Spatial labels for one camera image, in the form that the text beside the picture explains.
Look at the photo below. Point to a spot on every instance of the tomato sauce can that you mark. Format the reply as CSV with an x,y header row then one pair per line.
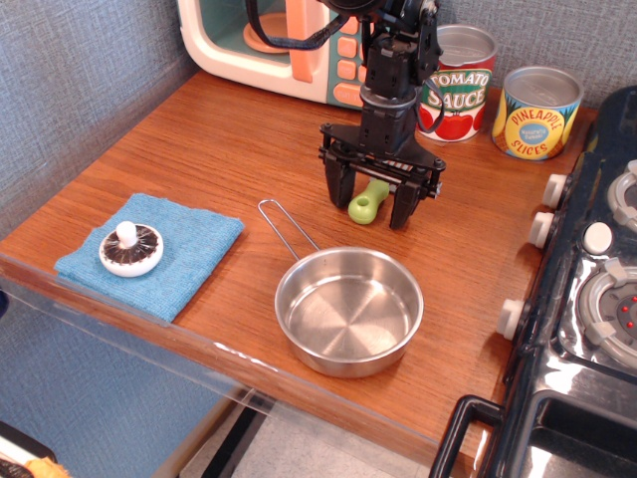
x,y
453,106

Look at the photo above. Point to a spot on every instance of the white stove knob lower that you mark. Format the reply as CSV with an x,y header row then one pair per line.
x,y
509,318

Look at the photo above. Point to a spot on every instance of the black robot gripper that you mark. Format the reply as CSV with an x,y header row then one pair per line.
x,y
383,146

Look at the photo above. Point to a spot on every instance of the black toy stove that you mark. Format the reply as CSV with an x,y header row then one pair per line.
x,y
570,403

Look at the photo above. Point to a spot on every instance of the white stove knob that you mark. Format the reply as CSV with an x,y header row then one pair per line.
x,y
553,190
540,229
509,318

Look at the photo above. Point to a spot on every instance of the white stove knob middle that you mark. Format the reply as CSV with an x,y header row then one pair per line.
x,y
540,229

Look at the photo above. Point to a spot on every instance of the white stove knob upper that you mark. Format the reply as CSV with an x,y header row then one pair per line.
x,y
553,190

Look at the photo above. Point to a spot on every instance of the clear acrylic table guard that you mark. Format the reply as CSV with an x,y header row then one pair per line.
x,y
107,391

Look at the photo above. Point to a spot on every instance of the white toy mushroom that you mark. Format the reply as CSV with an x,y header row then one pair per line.
x,y
131,250

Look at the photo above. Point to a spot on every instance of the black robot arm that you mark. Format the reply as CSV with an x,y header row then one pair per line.
x,y
400,54

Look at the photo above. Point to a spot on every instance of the orange furry object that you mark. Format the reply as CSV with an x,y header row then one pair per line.
x,y
35,468

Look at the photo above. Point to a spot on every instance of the toy microwave teal and peach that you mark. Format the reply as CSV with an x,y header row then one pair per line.
x,y
220,40

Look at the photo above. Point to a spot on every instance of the pineapple slices can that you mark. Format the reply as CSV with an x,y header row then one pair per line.
x,y
537,109

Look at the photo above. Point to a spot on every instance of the blue folded cloth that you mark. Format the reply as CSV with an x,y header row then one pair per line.
x,y
194,243

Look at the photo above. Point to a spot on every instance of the green handled grey toy spatula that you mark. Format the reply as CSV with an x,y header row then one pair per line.
x,y
363,208

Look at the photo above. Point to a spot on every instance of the stainless steel pan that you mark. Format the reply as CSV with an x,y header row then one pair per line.
x,y
348,312

